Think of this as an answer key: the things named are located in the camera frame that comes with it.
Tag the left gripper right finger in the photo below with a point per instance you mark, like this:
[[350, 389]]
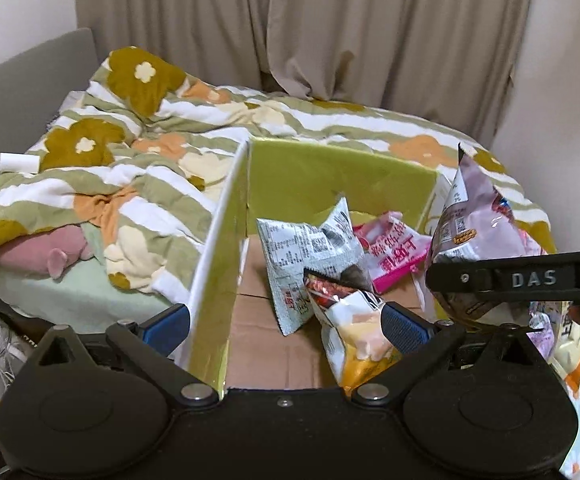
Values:
[[422, 344]]

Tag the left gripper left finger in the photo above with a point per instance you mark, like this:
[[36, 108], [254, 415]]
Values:
[[144, 349]]

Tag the orange white chip bag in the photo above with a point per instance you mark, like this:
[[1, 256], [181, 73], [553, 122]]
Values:
[[355, 345]]

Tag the pink white snack bag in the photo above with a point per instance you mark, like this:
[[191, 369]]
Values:
[[392, 249]]

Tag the pale pink snack bag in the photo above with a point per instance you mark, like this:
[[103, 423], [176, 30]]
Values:
[[477, 223]]

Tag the black white newsprint snack bag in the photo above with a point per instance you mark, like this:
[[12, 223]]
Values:
[[291, 248]]

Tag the cream blue-lettered snack bag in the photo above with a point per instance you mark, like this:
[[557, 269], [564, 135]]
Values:
[[556, 336]]

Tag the green cardboard box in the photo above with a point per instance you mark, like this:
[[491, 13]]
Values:
[[291, 207]]

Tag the floral striped duvet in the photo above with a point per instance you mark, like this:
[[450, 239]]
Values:
[[145, 151]]

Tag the pink plush toy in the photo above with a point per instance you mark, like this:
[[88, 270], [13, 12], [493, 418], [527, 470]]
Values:
[[48, 253]]

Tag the beige curtain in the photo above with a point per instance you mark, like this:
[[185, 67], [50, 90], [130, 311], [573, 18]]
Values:
[[449, 61]]

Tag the grey upholstered headboard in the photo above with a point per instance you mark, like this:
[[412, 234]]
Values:
[[34, 83]]

